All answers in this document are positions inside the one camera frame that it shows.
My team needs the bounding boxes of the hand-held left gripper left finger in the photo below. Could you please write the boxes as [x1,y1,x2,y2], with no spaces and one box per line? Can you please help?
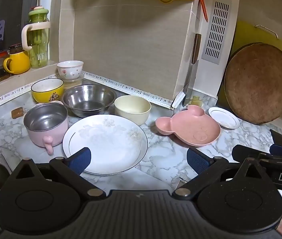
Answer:
[14,147,106,200]

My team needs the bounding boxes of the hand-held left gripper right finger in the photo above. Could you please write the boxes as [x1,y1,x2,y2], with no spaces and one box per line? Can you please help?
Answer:
[172,147,265,201]

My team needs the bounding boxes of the large white floral plate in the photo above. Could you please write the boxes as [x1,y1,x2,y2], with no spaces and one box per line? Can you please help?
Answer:
[62,115,148,175]

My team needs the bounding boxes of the pink steel-lined pot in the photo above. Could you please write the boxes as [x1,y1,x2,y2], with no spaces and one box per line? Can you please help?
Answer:
[23,102,69,155]

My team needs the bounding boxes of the pink bear-shaped plate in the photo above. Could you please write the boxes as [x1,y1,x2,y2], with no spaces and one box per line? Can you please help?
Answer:
[155,105,221,147]

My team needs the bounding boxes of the stainless steel bowl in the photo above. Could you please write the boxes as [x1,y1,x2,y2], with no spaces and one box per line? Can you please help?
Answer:
[61,85,118,118]

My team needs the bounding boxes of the cream plastic bowl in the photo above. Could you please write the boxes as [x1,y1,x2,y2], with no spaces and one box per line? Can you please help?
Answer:
[114,95,152,126]

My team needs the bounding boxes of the small white plate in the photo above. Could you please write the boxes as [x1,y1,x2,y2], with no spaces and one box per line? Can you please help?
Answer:
[208,107,240,130]

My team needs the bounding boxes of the round wooden cutting board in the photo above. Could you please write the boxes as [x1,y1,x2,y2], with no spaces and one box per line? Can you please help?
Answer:
[224,43,282,124]

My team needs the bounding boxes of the yellow ceramic bowl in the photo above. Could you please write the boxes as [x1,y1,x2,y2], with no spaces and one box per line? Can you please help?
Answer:
[31,78,65,104]

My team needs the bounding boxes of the clear glass container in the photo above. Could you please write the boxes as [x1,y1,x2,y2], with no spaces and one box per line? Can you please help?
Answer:
[62,73,85,90]

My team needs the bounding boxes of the brown soap bar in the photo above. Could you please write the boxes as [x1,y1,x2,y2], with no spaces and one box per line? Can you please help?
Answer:
[11,107,24,119]

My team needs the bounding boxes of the white music-note edge strip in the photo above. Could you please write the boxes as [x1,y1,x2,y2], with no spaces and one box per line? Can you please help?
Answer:
[0,72,189,115]

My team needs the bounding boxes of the white floral bowl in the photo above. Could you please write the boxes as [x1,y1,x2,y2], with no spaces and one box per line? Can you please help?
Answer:
[56,60,84,80]

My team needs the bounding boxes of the yellow mug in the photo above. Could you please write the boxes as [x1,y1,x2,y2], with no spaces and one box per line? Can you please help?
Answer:
[3,50,31,75]

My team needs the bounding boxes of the red-lidded brown jar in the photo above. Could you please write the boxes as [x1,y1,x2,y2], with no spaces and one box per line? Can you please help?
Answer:
[0,51,11,82]

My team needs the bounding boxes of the grey vent grille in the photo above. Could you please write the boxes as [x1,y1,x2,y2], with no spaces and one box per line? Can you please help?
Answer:
[202,0,232,62]

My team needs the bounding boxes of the dark capped jar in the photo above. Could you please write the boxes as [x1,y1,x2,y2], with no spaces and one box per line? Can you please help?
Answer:
[8,43,24,55]

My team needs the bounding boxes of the wooden-handled cleaver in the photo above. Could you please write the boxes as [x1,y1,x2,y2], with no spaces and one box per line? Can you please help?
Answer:
[182,33,202,106]

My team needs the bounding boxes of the orange utensil handle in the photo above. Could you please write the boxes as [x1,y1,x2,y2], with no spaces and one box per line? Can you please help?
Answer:
[199,0,209,22]

